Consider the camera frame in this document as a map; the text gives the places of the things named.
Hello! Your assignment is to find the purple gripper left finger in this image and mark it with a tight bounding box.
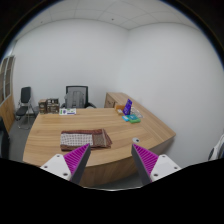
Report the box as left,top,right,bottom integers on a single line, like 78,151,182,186
41,144,91,184

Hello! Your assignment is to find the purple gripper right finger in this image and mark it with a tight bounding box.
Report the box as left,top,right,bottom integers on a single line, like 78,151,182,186
131,144,180,185

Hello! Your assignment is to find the brown patterned folded towel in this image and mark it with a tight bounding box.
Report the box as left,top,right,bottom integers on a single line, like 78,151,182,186
60,129,112,151

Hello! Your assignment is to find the small white round object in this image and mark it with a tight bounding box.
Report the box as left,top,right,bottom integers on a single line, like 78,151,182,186
132,138,140,143

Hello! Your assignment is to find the wooden office desk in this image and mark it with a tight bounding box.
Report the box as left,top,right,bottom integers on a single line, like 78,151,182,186
22,92,177,188

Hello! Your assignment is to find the green small box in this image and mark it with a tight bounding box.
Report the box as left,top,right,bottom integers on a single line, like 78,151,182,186
128,115,141,123

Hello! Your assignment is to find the blue small box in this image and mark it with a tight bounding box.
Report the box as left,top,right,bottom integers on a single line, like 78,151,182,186
122,116,129,121

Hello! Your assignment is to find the clear plastic container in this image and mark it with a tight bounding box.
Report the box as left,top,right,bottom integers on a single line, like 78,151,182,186
130,107,143,118

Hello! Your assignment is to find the dark patterned box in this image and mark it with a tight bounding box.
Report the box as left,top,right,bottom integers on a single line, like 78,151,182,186
47,98,60,113

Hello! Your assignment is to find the white object at right edge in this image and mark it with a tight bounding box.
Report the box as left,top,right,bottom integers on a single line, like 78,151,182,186
208,134,224,160

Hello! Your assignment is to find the orange small box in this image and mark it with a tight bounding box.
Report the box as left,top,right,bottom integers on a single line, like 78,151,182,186
115,105,125,111

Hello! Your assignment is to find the dark brown box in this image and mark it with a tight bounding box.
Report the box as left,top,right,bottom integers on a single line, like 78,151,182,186
38,99,47,114

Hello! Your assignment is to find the black mesh office chair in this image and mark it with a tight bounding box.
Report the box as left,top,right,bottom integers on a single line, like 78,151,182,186
61,86,95,108

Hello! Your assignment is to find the black visitor chair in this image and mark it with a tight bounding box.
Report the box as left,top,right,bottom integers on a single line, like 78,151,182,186
15,86,35,130

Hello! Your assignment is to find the wooden side cabinet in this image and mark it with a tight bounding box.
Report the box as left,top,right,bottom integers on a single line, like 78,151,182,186
104,92,128,108

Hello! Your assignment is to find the wooden bookshelf cabinet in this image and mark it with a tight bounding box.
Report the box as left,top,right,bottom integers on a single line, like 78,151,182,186
0,56,15,131

